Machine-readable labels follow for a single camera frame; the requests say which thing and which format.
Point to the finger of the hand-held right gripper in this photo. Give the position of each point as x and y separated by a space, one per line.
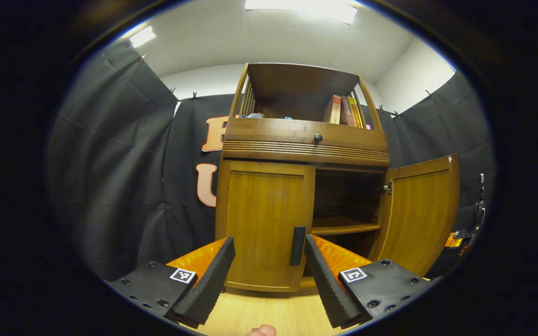
454 239

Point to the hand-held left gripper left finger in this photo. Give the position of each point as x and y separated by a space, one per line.
208 289

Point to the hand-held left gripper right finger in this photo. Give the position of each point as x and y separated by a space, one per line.
327 289

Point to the wooden shoe cabinet door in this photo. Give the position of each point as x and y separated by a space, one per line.
259 219
418 219

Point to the wooden double-door shoe cabinet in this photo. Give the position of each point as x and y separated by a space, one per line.
297 84

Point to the wooden inner shelf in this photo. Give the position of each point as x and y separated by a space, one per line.
339 228

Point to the black backdrop cloth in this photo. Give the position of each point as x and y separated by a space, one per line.
110 186

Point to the yellow book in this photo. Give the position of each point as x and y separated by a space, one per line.
357 114

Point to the maroon book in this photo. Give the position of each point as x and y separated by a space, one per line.
347 112

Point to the wooden drawer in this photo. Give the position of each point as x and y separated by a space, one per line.
269 133

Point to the red and white book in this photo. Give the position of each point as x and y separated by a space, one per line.
332 109

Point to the blue and white small item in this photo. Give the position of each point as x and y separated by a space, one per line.
252 115

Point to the small ceiling light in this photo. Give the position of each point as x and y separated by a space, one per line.
142 37

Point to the large ceiling light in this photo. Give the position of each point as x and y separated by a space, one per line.
301 8

